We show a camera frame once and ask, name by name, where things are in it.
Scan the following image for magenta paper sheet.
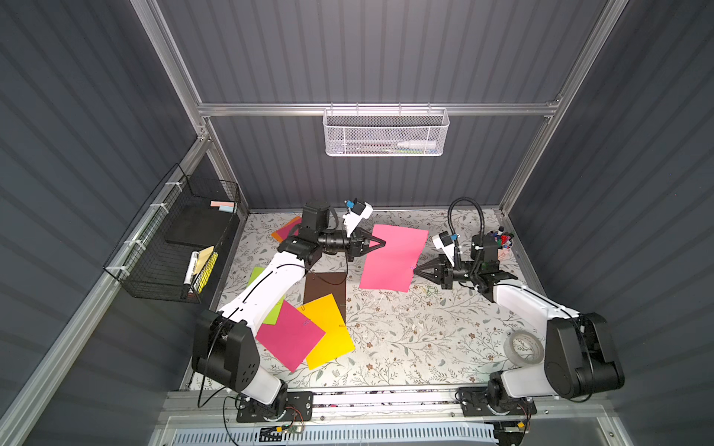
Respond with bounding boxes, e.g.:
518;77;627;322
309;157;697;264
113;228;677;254
360;224;429;293
273;217;302;243
257;302;325;372

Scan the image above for brown paper sheet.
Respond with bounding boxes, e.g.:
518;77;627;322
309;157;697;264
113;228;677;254
303;272;348;321

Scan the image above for orange paper sheet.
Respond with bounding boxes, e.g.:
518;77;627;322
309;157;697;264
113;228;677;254
271;220;295;243

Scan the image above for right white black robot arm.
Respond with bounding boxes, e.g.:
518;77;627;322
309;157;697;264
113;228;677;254
415;232;626;414

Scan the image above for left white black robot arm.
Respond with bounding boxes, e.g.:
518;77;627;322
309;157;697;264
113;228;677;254
191;199;386;416

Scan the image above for cup of coloured markers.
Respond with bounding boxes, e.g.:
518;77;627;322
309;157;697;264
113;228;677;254
488;227;515;261

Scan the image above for yellow paper sheet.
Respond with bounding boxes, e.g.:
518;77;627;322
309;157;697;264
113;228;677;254
297;294;355;370

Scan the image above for lime green paper sheet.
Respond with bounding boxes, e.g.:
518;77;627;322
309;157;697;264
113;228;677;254
248;267;286;325

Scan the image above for white marker in basket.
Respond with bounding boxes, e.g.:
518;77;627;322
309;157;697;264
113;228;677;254
394;140;439;153

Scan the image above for clear tape roll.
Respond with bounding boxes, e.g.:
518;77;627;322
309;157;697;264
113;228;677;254
504;330;545;367

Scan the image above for pink sticky notes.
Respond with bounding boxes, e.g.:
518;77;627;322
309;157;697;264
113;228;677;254
210;201;235;213

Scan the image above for yellow notepad in basket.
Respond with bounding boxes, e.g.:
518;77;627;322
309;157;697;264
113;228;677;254
183;246;219;297

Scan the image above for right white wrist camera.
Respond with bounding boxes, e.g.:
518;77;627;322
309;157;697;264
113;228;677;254
431;232;459;267

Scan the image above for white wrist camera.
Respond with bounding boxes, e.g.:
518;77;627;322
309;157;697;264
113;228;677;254
431;232;459;267
343;198;374;237

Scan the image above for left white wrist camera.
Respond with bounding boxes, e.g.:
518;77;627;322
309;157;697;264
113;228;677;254
343;198;374;237

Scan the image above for white wire mesh basket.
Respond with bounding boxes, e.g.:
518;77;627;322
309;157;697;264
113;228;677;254
322;105;450;157

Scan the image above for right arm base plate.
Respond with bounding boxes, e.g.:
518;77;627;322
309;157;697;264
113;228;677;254
455;386;537;418

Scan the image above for black wire wall basket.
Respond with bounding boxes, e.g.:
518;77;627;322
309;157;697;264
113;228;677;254
105;167;242;304

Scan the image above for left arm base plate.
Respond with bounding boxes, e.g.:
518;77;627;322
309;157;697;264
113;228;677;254
235;391;314;424

